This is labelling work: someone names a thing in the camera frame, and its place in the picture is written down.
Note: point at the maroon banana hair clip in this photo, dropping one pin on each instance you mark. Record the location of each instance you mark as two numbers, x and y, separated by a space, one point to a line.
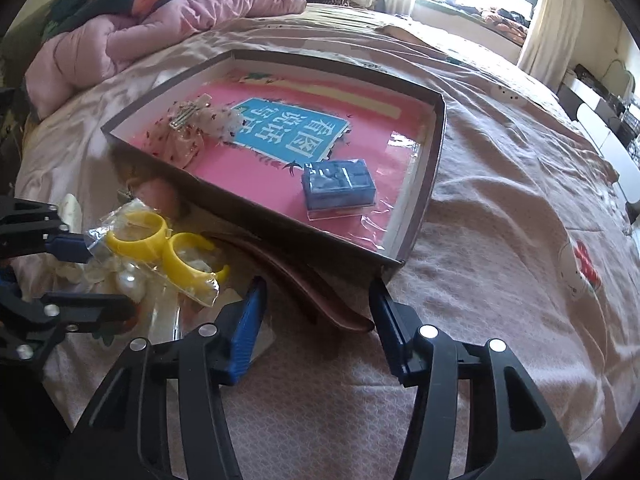
310 285

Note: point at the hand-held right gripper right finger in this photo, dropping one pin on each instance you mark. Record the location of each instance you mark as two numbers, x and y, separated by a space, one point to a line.
395 332

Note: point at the sheer bow hair clip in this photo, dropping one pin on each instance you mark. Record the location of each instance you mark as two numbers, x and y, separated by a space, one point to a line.
220 120

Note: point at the dark grey cardboard box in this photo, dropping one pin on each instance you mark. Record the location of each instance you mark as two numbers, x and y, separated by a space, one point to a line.
427 180

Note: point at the cream claw hair clip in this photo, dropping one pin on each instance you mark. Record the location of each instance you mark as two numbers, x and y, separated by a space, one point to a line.
71 212

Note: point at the yellow rings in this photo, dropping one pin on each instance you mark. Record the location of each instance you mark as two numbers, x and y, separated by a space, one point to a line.
145 235

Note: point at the blue box in clear wrap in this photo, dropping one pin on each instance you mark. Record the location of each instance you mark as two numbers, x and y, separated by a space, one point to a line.
340 185

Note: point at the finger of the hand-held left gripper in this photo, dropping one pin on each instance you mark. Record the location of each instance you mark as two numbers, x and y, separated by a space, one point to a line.
70 248
90 312

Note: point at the pink fuzzy hair clip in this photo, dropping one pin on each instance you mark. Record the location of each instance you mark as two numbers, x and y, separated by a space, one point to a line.
155 192

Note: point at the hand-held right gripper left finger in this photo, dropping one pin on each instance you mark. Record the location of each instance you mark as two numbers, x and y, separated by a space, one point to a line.
244 332

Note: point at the pink quilt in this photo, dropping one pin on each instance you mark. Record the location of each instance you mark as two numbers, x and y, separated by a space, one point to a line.
150 25

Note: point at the cream curtain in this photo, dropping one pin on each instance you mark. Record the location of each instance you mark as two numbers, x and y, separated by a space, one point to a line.
547 15

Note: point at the cluttered window bench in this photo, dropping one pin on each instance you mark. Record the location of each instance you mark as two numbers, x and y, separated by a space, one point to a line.
470 22

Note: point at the pink printed bed sheet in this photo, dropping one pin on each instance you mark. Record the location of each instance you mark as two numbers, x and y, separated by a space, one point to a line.
500 310

